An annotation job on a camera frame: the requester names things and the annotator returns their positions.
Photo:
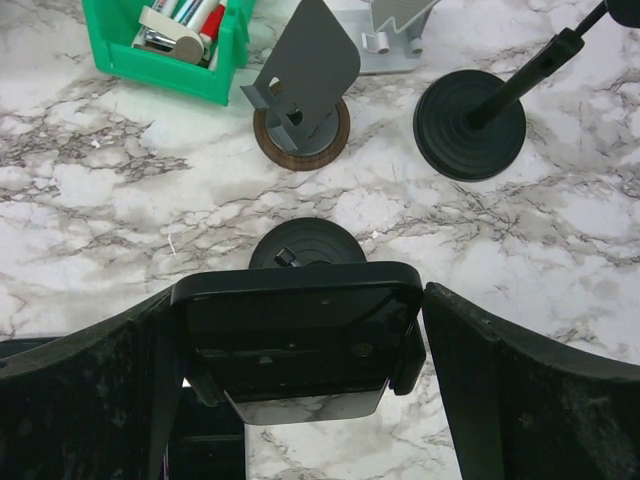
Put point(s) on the markers in green bin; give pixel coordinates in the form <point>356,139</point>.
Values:
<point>188,32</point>

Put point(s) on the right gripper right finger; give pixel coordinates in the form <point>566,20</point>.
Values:
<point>520,405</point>

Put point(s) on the white folding phone stand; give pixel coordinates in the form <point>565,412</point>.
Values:
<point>388,34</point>

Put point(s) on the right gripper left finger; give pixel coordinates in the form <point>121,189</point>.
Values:
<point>96,404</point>

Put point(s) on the green plastic bin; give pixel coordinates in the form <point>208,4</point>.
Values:
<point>119,50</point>

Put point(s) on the brown base phone stand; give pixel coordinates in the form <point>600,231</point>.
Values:
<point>301,121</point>

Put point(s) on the black phone stand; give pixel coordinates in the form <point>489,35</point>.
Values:
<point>298,255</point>
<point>470,125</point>

